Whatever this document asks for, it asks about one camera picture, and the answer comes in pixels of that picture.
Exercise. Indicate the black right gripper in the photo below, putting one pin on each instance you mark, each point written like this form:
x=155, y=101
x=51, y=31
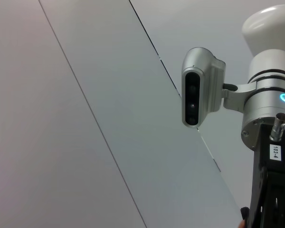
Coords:
x=270, y=190

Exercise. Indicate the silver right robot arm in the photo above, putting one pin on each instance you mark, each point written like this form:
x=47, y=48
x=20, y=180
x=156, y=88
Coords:
x=263, y=107

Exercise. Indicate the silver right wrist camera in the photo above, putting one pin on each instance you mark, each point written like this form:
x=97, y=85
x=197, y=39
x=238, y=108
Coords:
x=204, y=83

